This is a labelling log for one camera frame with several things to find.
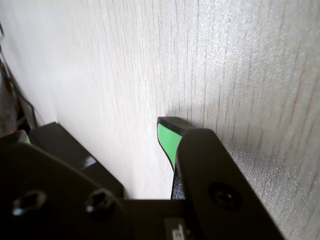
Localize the thin black cable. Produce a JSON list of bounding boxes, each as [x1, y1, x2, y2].
[[0, 66, 39, 128]]

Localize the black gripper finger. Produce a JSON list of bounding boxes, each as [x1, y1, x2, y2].
[[0, 129, 136, 240], [156, 116, 286, 240]]

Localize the black box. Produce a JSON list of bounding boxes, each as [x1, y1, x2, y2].
[[27, 121, 125, 200]]

